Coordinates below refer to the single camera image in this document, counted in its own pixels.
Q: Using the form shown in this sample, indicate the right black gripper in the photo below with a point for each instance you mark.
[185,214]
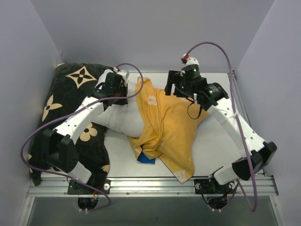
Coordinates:
[171,83]

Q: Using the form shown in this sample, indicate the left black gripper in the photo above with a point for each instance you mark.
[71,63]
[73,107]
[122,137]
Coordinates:
[120,100]

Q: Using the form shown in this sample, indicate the white pillow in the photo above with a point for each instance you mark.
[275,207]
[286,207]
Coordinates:
[125,119]

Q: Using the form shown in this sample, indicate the blue and yellow Mickey pillowcase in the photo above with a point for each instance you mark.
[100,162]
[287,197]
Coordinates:
[170,127]

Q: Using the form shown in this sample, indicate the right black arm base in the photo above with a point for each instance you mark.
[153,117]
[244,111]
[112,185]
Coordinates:
[216,196]

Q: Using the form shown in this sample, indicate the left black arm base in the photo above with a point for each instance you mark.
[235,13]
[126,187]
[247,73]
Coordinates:
[89,204]

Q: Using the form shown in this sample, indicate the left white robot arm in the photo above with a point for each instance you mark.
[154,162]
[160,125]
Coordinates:
[58,144]

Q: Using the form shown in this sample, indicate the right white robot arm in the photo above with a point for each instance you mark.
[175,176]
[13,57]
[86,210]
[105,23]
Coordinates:
[255,152]

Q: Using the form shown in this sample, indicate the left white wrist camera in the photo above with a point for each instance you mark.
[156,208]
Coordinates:
[123,73]

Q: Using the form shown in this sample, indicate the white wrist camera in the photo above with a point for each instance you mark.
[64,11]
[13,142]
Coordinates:
[188,60]
[123,73]

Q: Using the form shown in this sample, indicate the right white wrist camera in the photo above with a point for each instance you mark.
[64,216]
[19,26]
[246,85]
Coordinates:
[188,60]

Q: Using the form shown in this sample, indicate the aluminium right side rail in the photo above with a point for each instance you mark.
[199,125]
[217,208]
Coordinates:
[236,96]

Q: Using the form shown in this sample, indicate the aluminium rail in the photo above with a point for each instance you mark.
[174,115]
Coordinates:
[119,187]
[236,96]

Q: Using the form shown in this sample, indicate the aluminium front rail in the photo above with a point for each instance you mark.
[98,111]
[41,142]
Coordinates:
[119,187]

